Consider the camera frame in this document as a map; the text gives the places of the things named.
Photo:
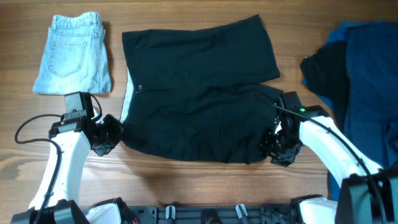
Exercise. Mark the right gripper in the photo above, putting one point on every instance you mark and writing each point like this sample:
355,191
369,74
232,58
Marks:
283,158

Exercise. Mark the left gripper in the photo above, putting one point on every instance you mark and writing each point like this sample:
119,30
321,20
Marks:
117,130

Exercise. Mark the black shorts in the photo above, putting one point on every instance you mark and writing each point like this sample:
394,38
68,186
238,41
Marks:
201,95

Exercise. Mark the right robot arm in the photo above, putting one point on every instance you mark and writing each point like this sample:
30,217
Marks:
368,193

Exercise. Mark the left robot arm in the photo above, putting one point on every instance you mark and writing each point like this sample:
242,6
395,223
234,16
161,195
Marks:
71,140

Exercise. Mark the folded light blue jeans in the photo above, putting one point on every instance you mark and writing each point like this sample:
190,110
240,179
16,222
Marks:
75,57

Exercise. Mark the black garment in pile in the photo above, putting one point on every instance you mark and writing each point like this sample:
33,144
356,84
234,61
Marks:
326,75

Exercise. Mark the dark blue garment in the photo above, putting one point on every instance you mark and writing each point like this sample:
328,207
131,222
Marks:
371,65

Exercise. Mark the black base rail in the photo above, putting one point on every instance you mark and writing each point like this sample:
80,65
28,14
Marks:
259,214

